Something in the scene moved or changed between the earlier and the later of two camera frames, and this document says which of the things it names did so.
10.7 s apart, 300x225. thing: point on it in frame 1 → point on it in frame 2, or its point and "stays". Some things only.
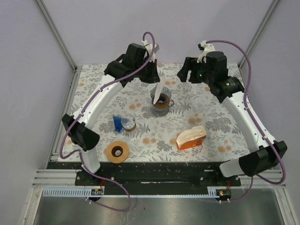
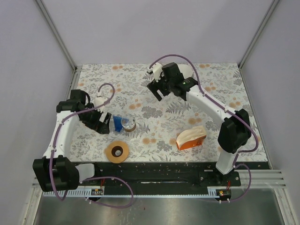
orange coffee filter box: x=191 y=138 stays
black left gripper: x=154 y=78 → x=102 y=127
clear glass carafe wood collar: x=129 y=124 stays
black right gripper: x=182 y=73 → x=153 y=87
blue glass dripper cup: x=118 y=127 stays
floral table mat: x=169 y=120 stays
